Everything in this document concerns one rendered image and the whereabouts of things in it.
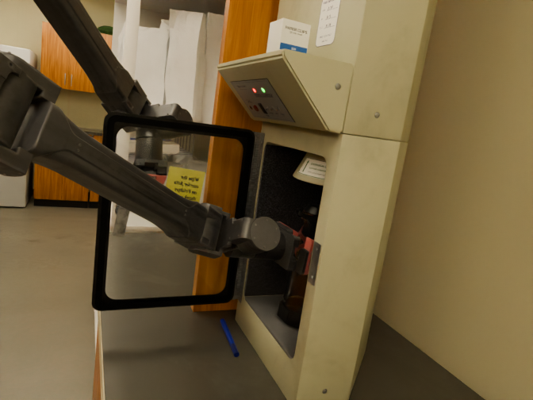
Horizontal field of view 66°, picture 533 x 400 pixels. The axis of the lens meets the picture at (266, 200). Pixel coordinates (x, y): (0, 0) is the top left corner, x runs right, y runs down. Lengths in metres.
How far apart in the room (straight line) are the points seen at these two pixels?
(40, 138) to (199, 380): 0.51
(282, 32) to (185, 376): 0.62
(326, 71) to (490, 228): 0.53
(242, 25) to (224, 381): 0.72
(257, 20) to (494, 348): 0.84
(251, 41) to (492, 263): 0.69
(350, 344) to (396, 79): 0.44
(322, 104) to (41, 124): 0.36
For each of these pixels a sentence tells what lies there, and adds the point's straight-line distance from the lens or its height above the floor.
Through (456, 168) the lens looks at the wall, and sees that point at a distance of 1.05.
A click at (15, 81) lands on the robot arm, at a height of 1.42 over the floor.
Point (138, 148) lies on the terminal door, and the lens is 0.84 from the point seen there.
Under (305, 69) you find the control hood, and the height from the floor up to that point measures 1.49.
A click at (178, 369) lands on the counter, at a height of 0.94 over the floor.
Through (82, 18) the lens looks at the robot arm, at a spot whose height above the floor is 1.53.
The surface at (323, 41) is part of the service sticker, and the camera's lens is 0.74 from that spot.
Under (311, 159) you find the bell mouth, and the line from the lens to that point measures 0.76.
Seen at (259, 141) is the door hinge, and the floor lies 1.37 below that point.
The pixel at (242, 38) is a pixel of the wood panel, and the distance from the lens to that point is 0.96.
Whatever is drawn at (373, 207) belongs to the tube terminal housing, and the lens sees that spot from 0.69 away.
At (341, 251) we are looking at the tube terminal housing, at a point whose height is 1.23.
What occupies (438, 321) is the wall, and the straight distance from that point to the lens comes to 1.09.
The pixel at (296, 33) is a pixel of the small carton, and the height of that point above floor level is 1.55.
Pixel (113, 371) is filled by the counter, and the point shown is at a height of 0.94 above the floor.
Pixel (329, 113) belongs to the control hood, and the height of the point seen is 1.44.
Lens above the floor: 1.41
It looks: 11 degrees down
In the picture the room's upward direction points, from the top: 8 degrees clockwise
